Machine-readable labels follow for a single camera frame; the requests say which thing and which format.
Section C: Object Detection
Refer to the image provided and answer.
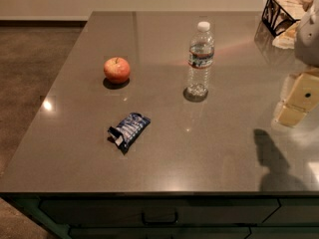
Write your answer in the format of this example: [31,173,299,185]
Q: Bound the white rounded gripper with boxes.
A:
[276,4,319,126]

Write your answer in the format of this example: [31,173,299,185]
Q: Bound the clear plastic water bottle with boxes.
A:
[184,21,214,102]

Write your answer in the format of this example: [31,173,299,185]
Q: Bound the dark cabinet drawer front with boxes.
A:
[40,198,279,226]

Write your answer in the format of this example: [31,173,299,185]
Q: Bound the blue snack bag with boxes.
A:
[108,113,151,153]

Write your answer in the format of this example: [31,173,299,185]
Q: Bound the red apple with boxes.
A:
[104,57,131,84]

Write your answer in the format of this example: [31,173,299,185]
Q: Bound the black wire basket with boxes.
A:
[261,0,314,37]

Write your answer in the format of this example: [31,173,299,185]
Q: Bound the black drawer handle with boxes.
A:
[141,212,178,226]

